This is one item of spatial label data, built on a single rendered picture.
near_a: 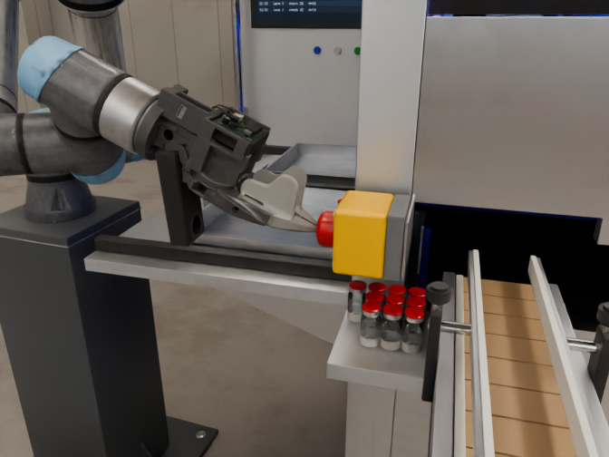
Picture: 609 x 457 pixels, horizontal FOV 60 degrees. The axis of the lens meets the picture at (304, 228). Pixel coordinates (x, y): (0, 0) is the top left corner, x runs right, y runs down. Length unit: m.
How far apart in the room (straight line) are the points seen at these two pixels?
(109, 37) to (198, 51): 3.45
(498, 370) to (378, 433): 0.33
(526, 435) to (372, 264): 0.21
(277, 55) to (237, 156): 1.14
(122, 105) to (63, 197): 0.69
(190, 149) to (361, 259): 0.22
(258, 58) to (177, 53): 2.94
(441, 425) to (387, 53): 0.36
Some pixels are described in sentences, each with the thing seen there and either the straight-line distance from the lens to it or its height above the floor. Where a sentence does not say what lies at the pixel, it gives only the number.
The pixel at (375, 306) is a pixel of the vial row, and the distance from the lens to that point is 0.57.
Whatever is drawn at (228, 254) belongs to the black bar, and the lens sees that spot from 0.75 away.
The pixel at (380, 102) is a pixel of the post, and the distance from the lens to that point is 0.59.
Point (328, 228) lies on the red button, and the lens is 0.56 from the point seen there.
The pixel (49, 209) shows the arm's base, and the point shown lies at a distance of 1.27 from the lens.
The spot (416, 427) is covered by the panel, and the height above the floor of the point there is 0.70.
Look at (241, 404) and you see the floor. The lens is 1.88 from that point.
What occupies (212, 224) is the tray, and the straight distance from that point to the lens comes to 0.91.
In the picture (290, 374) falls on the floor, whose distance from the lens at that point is 1.99.
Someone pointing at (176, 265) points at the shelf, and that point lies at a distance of 0.78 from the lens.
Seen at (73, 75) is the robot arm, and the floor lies 1.15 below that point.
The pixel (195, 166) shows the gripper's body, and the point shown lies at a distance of 0.57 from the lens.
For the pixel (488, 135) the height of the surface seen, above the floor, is 1.09.
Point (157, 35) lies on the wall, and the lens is 4.69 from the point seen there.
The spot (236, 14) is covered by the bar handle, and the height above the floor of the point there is 1.21.
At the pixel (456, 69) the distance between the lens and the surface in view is 0.58.
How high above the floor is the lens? 1.21
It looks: 22 degrees down
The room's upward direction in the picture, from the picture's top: straight up
